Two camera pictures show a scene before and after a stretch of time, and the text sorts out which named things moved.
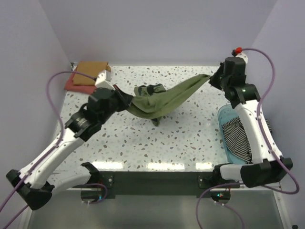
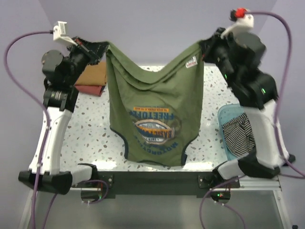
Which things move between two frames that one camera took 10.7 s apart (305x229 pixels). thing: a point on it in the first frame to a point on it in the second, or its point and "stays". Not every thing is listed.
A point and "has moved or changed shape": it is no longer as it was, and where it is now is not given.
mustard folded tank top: [91, 68] stays
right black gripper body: [218, 79] to [217, 52]
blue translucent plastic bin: [226, 113] stays
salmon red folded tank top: [87, 89] stays
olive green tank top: [153, 100] has moved or changed shape
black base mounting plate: [160, 184] stays
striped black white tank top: [236, 140] stays
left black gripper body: [118, 104] to [80, 56]
